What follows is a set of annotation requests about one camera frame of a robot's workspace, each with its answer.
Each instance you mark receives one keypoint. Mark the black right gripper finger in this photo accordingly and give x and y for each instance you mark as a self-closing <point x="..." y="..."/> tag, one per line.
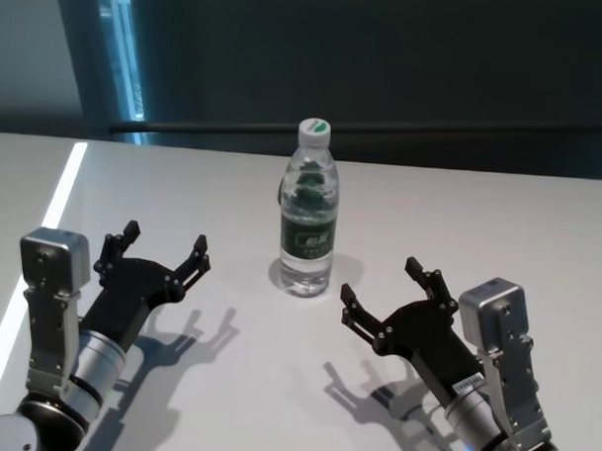
<point x="364" y="319"/>
<point x="435" y="287"/>

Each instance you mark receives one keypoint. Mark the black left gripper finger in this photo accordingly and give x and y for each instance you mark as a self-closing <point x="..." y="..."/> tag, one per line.
<point x="190" y="271"/>
<point x="114" y="248"/>

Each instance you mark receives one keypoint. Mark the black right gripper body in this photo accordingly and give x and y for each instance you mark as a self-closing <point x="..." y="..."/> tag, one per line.
<point x="430" y="339"/>

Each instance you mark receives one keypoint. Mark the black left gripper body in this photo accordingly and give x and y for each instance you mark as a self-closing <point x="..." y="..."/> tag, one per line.
<point x="130" y="294"/>

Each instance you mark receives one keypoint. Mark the clear green-label water bottle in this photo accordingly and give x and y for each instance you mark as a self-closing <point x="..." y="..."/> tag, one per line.
<point x="308" y="231"/>

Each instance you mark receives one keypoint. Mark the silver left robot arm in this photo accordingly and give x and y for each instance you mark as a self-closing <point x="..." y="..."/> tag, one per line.
<point x="96" y="362"/>

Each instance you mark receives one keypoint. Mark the dark grey horizontal bar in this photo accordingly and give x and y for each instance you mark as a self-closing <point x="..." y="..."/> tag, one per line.
<point x="408" y="131"/>

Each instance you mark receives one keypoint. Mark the narrow bright window strip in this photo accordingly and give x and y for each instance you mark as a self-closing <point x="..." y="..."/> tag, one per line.
<point x="128" y="71"/>

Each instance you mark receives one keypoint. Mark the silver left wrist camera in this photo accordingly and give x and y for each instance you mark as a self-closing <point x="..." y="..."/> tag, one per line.
<point x="54" y="266"/>

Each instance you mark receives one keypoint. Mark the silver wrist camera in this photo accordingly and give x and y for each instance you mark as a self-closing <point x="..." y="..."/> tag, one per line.
<point x="495" y="316"/>
<point x="54" y="266"/>

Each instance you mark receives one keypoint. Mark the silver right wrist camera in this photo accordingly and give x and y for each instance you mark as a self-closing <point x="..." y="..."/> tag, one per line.
<point x="495" y="316"/>

